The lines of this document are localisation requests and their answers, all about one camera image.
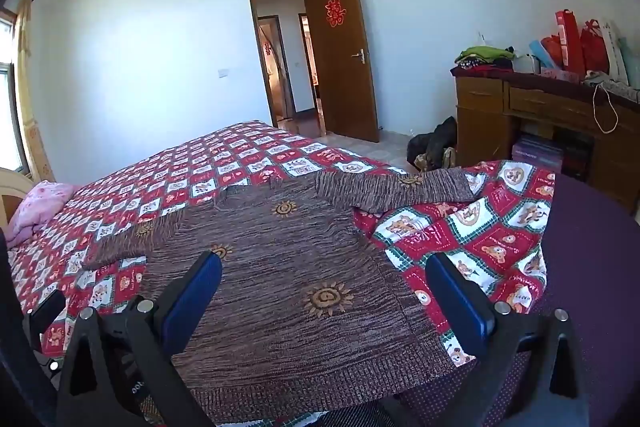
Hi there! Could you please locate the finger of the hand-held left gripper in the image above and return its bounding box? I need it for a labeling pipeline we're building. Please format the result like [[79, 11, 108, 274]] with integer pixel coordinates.
[[27, 289, 67, 350]]

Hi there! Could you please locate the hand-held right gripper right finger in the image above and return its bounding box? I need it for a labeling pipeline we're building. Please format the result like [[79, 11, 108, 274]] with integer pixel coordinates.
[[425, 252, 591, 427]]

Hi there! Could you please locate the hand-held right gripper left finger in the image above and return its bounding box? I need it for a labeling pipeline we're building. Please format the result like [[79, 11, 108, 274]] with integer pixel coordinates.
[[56, 251, 224, 427]]

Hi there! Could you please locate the brown knitted sweater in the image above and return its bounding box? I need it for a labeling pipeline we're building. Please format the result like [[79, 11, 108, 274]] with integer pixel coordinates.
[[82, 167, 476, 425]]

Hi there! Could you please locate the pile of folded clothes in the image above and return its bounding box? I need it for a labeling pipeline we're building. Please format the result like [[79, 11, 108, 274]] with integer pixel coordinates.
[[450, 47, 516, 78]]

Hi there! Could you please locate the pink pillow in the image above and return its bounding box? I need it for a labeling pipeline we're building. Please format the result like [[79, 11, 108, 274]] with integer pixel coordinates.
[[7, 181, 77, 248]]

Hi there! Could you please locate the beige wooden headboard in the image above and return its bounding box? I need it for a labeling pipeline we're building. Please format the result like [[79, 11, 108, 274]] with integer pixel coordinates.
[[0, 167, 33, 228]]

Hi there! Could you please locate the red bear-print blanket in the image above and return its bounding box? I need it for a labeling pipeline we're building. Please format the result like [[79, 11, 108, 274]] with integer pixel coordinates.
[[7, 119, 557, 427]]

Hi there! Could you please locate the tan bag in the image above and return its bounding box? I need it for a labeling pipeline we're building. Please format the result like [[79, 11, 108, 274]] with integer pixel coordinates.
[[415, 147, 457, 172]]

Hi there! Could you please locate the purple box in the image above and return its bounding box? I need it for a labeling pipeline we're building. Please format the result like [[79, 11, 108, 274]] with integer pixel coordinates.
[[511, 134, 566, 172]]

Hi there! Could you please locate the black bag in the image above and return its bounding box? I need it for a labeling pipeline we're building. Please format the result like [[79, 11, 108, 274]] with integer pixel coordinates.
[[406, 116, 458, 170]]

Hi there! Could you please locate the brown wooden desk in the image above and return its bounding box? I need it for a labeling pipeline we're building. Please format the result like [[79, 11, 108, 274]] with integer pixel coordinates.
[[454, 69, 640, 218]]

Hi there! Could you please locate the yellow patterned curtain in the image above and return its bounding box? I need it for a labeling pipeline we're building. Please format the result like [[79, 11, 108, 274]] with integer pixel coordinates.
[[14, 0, 56, 182]]

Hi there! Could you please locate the window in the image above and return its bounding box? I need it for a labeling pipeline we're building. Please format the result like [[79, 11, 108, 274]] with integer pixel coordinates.
[[0, 7, 26, 175]]

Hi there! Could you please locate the brown wooden door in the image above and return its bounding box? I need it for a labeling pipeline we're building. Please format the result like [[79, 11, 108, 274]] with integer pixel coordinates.
[[306, 0, 380, 142]]

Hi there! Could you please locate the tall red gift bag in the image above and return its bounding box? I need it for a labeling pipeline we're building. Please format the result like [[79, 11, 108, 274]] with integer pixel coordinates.
[[555, 9, 586, 72]]

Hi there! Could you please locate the white gift bag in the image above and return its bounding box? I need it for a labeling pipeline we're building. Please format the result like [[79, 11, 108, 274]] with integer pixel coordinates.
[[602, 21, 631, 85]]

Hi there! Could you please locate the red paper door decoration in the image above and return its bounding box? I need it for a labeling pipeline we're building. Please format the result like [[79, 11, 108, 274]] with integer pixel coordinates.
[[325, 0, 345, 28]]

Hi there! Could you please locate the white cord loop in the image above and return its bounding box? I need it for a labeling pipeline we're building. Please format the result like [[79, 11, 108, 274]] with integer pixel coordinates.
[[592, 82, 621, 134]]

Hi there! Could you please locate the brown door frame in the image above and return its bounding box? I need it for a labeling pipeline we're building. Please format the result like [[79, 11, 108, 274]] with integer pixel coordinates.
[[247, 0, 326, 130]]

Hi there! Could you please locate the red gift bag with handles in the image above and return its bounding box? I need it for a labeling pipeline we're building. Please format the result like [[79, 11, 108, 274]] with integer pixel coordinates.
[[580, 19, 611, 75]]

